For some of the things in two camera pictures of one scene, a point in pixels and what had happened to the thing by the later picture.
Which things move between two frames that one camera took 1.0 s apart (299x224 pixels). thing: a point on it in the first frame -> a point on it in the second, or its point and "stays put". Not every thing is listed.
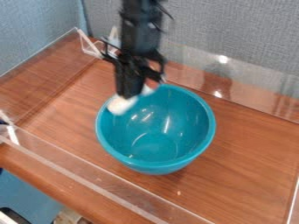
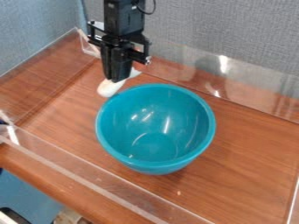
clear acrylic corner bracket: x=97 y=48 stays put
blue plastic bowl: x=165 y=136 stays put
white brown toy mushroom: x=120 y=105 -> x=108 y=87
